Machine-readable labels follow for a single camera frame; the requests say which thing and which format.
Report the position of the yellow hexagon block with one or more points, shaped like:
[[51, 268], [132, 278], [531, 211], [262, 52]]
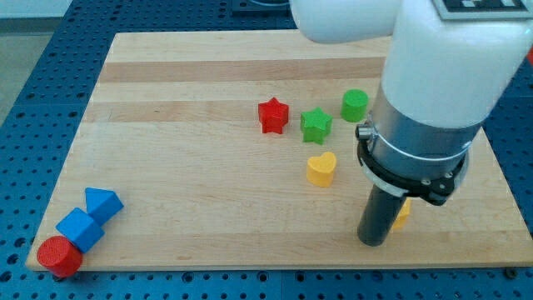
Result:
[[402, 216]]

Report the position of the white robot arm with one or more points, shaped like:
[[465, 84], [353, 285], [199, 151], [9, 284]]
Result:
[[448, 64]]

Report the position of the red star block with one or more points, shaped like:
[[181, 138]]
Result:
[[273, 116]]

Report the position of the green star block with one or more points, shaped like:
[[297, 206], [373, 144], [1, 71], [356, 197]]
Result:
[[315, 125]]

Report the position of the yellow heart block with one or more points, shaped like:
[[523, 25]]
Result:
[[320, 170]]

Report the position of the wooden board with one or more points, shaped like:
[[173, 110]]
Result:
[[172, 127]]

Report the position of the green cylinder block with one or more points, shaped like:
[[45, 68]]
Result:
[[354, 104]]

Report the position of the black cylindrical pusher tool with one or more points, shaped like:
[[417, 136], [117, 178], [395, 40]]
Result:
[[380, 213]]

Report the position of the blue triangular prism block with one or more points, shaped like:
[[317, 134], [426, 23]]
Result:
[[102, 204]]

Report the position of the blue cube block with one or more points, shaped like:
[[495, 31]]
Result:
[[80, 229]]

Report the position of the fiducial marker tag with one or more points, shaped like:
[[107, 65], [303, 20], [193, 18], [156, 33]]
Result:
[[484, 9]]

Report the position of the red cylinder block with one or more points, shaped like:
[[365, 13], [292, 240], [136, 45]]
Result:
[[59, 256]]

